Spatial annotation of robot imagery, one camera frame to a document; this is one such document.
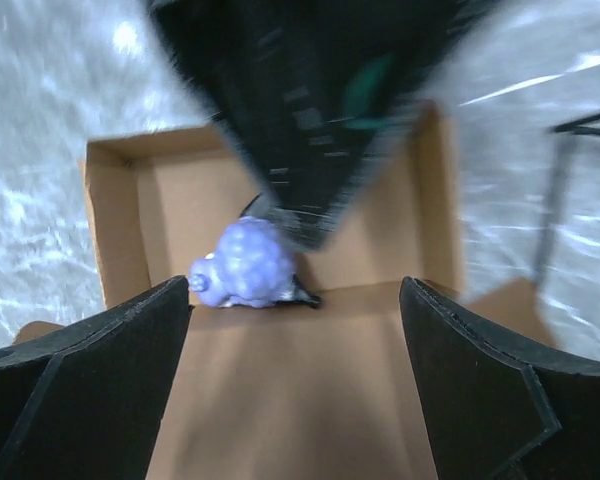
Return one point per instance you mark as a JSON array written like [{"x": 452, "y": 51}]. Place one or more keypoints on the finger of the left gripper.
[{"x": 312, "y": 95}]

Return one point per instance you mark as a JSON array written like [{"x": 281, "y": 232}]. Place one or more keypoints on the purple bumpy toy figure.
[{"x": 252, "y": 265}]

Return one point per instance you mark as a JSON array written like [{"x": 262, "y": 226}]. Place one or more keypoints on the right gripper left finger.
[{"x": 87, "y": 401}]

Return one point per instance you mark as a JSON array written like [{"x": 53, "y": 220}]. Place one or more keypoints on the black wire rack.
[{"x": 567, "y": 140}]

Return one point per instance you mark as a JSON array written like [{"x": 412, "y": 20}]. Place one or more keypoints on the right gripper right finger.
[{"x": 499, "y": 399}]

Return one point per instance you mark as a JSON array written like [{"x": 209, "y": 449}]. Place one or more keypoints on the brown cardboard express box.
[{"x": 286, "y": 392}]

